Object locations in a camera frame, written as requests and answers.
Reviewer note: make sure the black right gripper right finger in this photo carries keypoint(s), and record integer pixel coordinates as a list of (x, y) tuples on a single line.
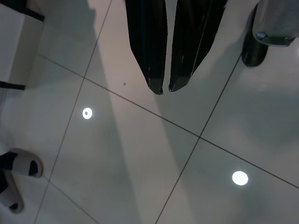
[(189, 46)]

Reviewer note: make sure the white cabinet with black trim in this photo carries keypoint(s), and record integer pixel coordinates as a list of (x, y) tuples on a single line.
[(16, 46)]

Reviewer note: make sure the grey slipper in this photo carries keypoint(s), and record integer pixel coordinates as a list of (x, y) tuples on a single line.
[(23, 164), (14, 193)]

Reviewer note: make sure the silver right robot leg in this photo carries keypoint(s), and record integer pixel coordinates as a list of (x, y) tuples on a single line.
[(278, 21)]

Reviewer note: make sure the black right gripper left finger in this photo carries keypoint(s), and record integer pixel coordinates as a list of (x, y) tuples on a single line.
[(149, 46)]

